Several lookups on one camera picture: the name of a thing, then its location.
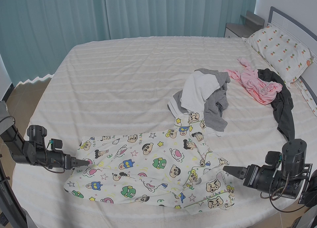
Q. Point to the white printed pyjama top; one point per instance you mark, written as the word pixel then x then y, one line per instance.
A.
pixel 148 162

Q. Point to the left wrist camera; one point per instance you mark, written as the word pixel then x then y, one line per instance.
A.
pixel 55 145

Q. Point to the grey bedside table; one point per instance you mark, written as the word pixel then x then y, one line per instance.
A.
pixel 237 27

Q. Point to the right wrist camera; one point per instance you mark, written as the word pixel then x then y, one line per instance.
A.
pixel 272 160

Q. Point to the small black box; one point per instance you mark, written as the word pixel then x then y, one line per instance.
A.
pixel 2 219

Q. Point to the blue-green curtain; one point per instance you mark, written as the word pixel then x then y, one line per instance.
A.
pixel 123 6

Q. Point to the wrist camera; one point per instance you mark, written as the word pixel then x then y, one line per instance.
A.
pixel 55 145
pixel 272 160

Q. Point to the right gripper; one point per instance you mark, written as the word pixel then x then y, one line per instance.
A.
pixel 255 176

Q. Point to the black garment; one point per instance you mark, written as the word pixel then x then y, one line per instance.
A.
pixel 284 108

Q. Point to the bed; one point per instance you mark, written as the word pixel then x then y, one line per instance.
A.
pixel 123 73

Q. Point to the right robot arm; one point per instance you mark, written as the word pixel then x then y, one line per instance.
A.
pixel 294 157

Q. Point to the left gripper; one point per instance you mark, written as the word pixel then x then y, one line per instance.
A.
pixel 62 161

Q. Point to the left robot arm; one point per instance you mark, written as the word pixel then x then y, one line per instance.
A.
pixel 27 152

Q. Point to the grey and white garment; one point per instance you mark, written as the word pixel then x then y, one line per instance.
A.
pixel 198 85

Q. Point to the pink garment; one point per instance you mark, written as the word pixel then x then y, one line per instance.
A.
pixel 257 85

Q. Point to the white printed pillow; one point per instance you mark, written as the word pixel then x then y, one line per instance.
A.
pixel 279 48

